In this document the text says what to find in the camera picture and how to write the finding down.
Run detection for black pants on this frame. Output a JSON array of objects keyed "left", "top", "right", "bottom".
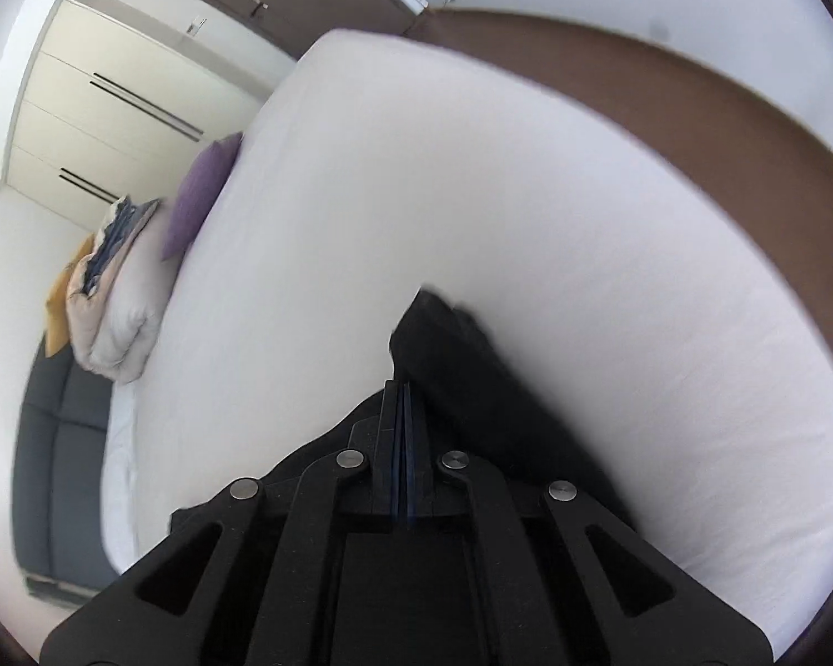
[{"left": 169, "top": 289, "right": 640, "bottom": 549}]

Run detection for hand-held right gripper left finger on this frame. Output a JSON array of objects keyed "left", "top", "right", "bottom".
[{"left": 40, "top": 380, "right": 408, "bottom": 666}]

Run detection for folded blue striped cloth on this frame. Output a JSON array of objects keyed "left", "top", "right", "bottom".
[{"left": 83, "top": 198, "right": 162, "bottom": 284}]

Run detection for yellow cushion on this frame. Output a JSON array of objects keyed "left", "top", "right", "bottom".
[{"left": 44, "top": 234, "right": 97, "bottom": 356}]

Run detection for white bed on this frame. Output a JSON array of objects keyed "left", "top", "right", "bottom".
[{"left": 101, "top": 28, "right": 833, "bottom": 653}]

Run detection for purple pillow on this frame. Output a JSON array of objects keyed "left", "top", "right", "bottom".
[{"left": 161, "top": 132, "right": 244, "bottom": 262}]

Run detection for brown headboard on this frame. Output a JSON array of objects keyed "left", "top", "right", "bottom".
[{"left": 403, "top": 7, "right": 833, "bottom": 369}]

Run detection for dark grey sofa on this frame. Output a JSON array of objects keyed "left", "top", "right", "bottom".
[{"left": 12, "top": 340, "right": 121, "bottom": 591}]

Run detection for cream wardrobe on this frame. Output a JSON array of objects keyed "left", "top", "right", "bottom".
[{"left": 6, "top": 0, "right": 298, "bottom": 231}]

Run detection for folded white duvet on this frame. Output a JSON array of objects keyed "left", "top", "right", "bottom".
[{"left": 67, "top": 198, "right": 176, "bottom": 384}]

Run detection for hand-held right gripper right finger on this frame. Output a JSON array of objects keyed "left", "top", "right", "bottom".
[{"left": 404, "top": 383, "right": 792, "bottom": 666}]

